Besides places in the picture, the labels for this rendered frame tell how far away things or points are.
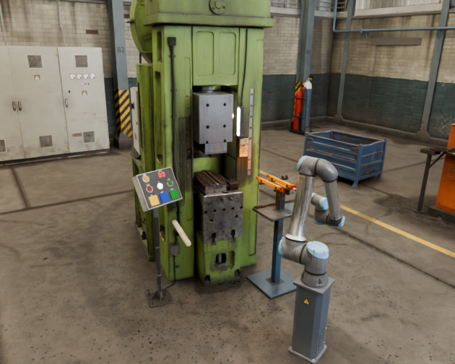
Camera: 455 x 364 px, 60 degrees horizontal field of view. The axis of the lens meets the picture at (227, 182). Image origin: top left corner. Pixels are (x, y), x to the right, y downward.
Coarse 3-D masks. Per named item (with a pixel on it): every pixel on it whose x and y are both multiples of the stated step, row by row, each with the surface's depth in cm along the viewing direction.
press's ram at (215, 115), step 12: (204, 96) 318; (216, 96) 322; (228, 96) 326; (204, 108) 322; (216, 108) 325; (228, 108) 329; (204, 120) 325; (216, 120) 328; (228, 120) 332; (204, 132) 328; (216, 132) 332; (228, 132) 336
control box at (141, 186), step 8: (168, 168) 321; (136, 176) 300; (152, 176) 309; (168, 176) 319; (136, 184) 302; (144, 184) 303; (152, 184) 307; (176, 184) 322; (136, 192) 305; (144, 192) 301; (152, 192) 305; (160, 192) 310; (168, 192) 315; (144, 200) 300; (160, 200) 308; (176, 200) 318; (144, 208) 302; (152, 208) 302
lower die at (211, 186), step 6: (198, 174) 374; (204, 174) 373; (210, 174) 371; (204, 180) 358; (210, 180) 358; (204, 186) 344; (210, 186) 345; (216, 186) 348; (222, 186) 350; (210, 192) 347; (216, 192) 349
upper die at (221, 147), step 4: (196, 144) 353; (200, 144) 343; (204, 144) 332; (208, 144) 332; (212, 144) 334; (216, 144) 335; (220, 144) 337; (224, 144) 338; (200, 148) 344; (204, 148) 333; (208, 148) 334; (212, 148) 335; (216, 148) 336; (220, 148) 338; (224, 148) 339; (204, 152) 334; (208, 152) 335; (212, 152) 336; (216, 152) 337; (220, 152) 339; (224, 152) 340
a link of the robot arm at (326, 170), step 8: (320, 160) 263; (320, 168) 261; (328, 168) 261; (320, 176) 266; (328, 176) 262; (336, 176) 264; (328, 184) 269; (336, 184) 271; (328, 192) 276; (336, 192) 276; (328, 200) 283; (336, 200) 281; (336, 208) 286; (328, 216) 302; (336, 216) 293; (328, 224) 304; (336, 224) 299
